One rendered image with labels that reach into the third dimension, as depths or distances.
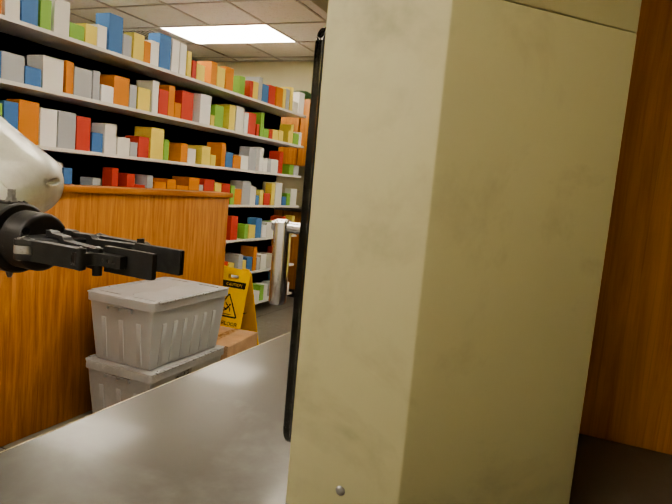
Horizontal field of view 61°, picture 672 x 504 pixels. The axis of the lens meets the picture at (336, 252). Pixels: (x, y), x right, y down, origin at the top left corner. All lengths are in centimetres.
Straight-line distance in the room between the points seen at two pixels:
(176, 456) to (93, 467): 8
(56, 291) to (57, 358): 32
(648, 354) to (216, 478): 56
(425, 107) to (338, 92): 8
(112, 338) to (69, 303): 27
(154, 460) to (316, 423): 20
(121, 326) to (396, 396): 240
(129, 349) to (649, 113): 244
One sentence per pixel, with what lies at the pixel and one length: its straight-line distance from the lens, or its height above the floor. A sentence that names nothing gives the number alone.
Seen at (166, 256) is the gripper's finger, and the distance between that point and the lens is 71.
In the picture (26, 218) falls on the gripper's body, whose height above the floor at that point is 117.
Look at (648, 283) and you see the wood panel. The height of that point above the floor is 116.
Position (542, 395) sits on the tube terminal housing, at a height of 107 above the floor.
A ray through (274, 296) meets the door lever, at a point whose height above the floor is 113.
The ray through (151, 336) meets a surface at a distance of 275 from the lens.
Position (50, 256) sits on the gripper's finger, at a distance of 72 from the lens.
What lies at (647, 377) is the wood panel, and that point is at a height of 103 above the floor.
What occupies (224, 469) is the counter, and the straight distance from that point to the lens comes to 66.
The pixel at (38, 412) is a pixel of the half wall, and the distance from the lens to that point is 306.
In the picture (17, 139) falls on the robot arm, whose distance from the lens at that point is 100.
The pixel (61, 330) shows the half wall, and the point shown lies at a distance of 301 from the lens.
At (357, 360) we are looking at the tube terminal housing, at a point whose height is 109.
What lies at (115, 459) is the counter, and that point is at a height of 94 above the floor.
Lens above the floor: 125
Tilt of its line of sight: 6 degrees down
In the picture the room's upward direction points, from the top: 5 degrees clockwise
